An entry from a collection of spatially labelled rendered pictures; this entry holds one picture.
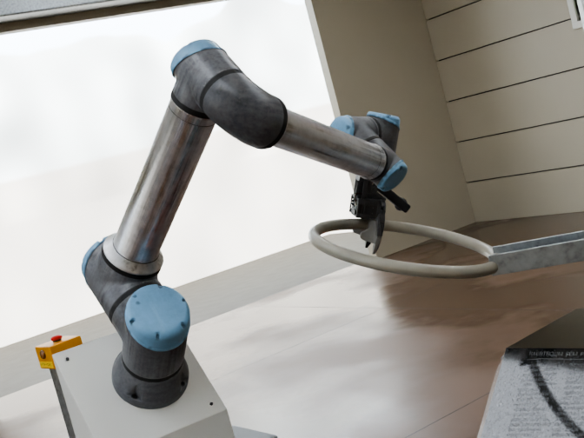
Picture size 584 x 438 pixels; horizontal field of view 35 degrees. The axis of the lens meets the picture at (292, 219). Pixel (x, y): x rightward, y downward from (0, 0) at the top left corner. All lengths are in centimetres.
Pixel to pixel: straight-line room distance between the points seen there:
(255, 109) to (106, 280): 62
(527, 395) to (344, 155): 80
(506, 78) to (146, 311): 870
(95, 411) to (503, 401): 104
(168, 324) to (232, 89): 58
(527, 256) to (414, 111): 871
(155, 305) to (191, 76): 55
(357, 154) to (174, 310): 56
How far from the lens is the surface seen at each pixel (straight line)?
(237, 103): 184
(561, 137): 1022
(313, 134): 199
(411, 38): 1107
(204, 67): 189
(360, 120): 238
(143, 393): 226
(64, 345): 320
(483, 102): 1083
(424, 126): 1095
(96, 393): 232
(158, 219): 210
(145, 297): 215
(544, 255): 222
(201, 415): 230
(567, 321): 270
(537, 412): 242
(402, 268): 208
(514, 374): 251
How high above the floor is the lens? 154
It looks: 5 degrees down
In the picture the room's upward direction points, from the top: 15 degrees counter-clockwise
